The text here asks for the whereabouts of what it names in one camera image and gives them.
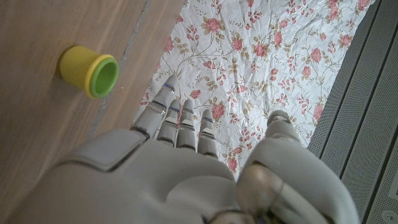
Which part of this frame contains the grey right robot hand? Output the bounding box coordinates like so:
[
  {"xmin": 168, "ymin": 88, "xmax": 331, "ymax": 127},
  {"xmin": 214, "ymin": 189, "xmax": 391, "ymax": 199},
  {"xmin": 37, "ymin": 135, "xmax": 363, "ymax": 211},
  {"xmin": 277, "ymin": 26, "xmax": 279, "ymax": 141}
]
[{"xmin": 6, "ymin": 75, "xmax": 361, "ymax": 224}]

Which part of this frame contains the small green yellow cup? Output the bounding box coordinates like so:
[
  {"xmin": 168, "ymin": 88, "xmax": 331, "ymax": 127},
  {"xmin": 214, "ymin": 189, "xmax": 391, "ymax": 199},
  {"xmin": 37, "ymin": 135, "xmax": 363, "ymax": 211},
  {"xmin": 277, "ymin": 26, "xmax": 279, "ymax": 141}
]
[{"xmin": 58, "ymin": 45, "xmax": 120, "ymax": 100}]

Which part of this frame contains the floral print backdrop cloth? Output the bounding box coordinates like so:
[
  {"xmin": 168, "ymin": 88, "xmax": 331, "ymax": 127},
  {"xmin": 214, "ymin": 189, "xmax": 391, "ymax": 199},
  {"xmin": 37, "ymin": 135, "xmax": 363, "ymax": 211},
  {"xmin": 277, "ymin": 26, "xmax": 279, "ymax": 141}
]
[{"xmin": 132, "ymin": 0, "xmax": 382, "ymax": 181}]

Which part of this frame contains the grey perforated metal panel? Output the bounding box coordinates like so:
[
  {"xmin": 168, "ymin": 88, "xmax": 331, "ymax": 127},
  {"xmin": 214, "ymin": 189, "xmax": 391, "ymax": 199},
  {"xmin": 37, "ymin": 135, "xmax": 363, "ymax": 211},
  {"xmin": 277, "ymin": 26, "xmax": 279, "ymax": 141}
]
[{"xmin": 306, "ymin": 0, "xmax": 398, "ymax": 224}]

